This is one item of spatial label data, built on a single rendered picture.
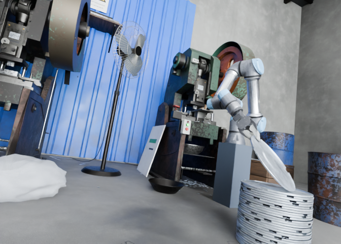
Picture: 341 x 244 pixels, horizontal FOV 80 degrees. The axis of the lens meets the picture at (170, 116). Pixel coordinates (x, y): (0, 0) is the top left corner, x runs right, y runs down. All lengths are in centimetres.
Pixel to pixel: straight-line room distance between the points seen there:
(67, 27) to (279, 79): 449
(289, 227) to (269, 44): 467
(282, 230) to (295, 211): 9
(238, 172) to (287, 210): 70
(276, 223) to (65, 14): 185
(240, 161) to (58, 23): 171
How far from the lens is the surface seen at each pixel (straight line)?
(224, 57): 283
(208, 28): 436
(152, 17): 382
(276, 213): 95
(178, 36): 390
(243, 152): 162
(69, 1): 193
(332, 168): 186
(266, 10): 565
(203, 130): 213
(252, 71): 156
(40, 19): 219
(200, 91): 234
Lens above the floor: 36
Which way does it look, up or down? 8 degrees up
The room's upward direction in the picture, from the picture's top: 9 degrees clockwise
